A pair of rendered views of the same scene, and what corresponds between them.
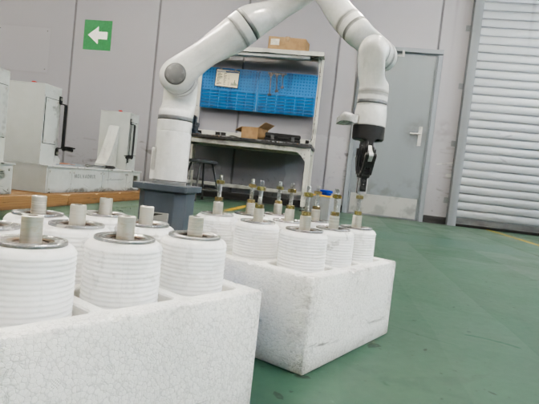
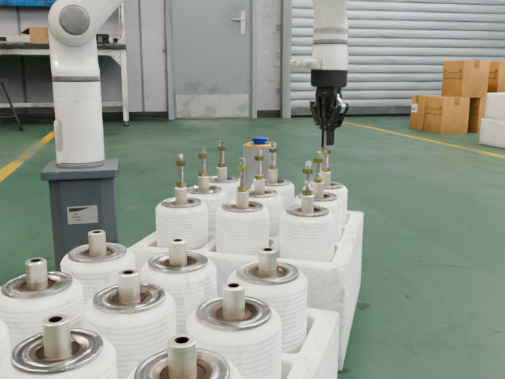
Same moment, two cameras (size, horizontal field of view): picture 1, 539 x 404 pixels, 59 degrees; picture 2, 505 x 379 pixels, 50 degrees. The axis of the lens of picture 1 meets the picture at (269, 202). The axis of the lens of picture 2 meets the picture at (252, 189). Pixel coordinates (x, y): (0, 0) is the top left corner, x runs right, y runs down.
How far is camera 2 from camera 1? 0.39 m
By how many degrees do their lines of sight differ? 22
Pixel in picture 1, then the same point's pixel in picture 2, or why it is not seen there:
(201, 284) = (298, 331)
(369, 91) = (331, 31)
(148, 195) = (65, 186)
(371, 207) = (201, 109)
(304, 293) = (336, 287)
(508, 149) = not seen: hidden behind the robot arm
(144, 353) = not seen: outside the picture
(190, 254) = (285, 302)
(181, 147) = (95, 116)
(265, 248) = (262, 238)
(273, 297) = not seen: hidden behind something
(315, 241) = (329, 224)
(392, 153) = (216, 44)
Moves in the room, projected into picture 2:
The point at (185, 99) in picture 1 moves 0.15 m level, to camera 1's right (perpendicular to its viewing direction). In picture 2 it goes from (83, 50) to (157, 51)
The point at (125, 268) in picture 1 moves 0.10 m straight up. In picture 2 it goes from (266, 357) to (267, 256)
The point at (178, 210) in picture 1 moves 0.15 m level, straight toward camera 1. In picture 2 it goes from (107, 198) to (132, 214)
